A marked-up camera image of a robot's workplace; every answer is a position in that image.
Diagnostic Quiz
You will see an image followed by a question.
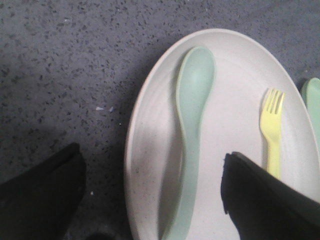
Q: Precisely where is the light green spoon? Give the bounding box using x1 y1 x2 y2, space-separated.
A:
161 46 216 240

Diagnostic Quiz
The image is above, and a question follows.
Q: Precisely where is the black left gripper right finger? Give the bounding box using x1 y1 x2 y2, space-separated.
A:
220 152 320 240

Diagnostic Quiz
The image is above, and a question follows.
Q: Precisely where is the yellow plastic fork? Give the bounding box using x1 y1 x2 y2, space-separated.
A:
259 88 285 179

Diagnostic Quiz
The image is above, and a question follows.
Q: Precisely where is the white round plate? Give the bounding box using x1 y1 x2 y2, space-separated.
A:
124 29 320 240

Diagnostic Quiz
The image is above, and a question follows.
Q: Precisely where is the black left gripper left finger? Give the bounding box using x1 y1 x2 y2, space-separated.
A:
0 143 87 240

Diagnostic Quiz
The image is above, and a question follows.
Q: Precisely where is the light green rectangular tray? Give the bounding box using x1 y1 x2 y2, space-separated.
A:
300 77 320 132

